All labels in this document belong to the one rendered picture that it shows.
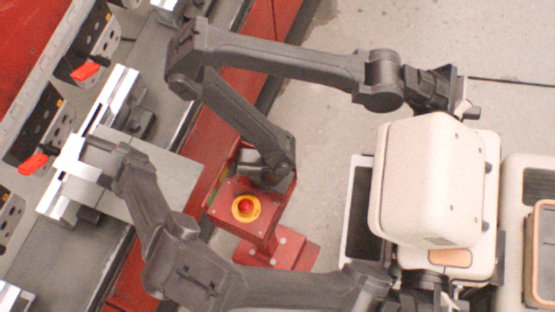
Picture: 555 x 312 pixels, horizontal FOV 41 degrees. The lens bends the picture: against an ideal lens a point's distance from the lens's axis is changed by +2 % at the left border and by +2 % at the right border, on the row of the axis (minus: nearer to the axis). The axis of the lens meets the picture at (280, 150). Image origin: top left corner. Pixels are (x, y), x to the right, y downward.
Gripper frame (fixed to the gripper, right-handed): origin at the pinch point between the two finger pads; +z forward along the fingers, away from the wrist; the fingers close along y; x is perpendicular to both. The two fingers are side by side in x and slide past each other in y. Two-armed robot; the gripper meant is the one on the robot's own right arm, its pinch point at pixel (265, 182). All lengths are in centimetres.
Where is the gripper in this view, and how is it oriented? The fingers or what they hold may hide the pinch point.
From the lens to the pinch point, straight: 188.5
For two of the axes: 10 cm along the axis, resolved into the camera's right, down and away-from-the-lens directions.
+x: -4.3, 8.5, -3.0
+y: -8.9, -4.6, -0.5
